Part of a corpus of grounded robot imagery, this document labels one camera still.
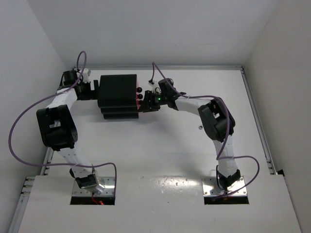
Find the metal base plate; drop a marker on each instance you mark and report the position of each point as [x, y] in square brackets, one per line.
[105, 189]
[211, 189]

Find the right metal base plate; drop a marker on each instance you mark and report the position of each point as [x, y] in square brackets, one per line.
[211, 189]

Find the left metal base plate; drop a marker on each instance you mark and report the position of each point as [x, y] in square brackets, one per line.
[105, 189]

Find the black drawer cabinet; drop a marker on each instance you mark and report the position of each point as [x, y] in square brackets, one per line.
[117, 96]

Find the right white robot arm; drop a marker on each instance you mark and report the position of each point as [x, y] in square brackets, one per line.
[217, 123]

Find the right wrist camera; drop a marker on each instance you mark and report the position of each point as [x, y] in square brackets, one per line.
[154, 86]

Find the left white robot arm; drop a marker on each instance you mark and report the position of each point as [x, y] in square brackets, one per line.
[58, 130]

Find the pink top drawer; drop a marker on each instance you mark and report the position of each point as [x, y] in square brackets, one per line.
[138, 87]

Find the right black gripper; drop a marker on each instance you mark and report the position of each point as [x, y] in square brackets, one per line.
[147, 106]

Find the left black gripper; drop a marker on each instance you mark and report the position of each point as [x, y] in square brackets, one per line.
[92, 94]

